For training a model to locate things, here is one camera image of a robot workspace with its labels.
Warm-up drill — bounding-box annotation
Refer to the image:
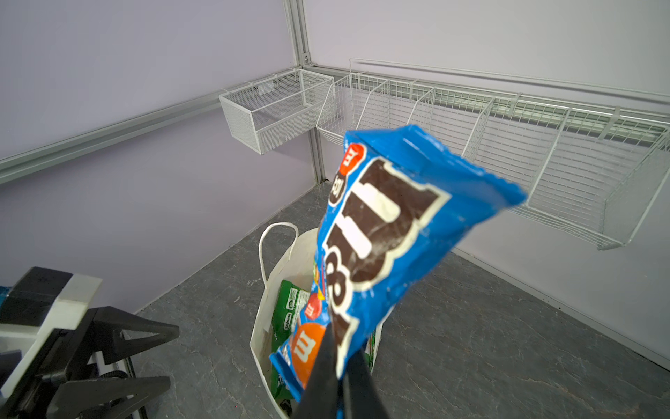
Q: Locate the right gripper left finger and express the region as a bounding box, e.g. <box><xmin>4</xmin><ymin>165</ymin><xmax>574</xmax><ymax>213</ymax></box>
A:
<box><xmin>293</xmin><ymin>325</ymin><xmax>340</xmax><ymax>419</ymax></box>

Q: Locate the long white wire basket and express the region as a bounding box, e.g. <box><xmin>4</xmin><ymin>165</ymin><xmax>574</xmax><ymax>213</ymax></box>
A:
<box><xmin>317</xmin><ymin>70</ymin><xmax>669</xmax><ymax>251</ymax></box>

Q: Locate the white floral paper bag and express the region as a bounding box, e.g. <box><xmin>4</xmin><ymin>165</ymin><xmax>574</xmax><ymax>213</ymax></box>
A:
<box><xmin>248</xmin><ymin>222</ymin><xmax>386</xmax><ymax>419</ymax></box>

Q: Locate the blue M&M's packet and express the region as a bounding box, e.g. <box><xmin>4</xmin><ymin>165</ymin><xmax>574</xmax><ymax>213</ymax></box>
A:
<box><xmin>270</xmin><ymin>125</ymin><xmax>526</xmax><ymax>400</ymax></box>

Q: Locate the small white mesh basket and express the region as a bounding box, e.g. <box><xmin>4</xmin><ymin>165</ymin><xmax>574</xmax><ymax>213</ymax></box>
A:
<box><xmin>219</xmin><ymin>69</ymin><xmax>334</xmax><ymax>155</ymax></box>

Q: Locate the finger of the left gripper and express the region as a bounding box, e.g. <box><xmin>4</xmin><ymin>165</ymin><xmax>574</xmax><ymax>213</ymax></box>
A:
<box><xmin>45</xmin><ymin>376</ymin><xmax>171</xmax><ymax>418</ymax></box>
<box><xmin>92</xmin><ymin>307</ymin><xmax>180</xmax><ymax>364</ymax></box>

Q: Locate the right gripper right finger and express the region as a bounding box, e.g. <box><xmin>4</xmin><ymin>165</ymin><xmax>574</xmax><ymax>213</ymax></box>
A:
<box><xmin>342</xmin><ymin>350</ymin><xmax>389</xmax><ymax>419</ymax></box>

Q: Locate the green Fox's spring tea bag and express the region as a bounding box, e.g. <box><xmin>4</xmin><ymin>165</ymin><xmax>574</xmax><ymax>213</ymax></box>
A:
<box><xmin>270</xmin><ymin>280</ymin><xmax>310</xmax><ymax>406</ymax></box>

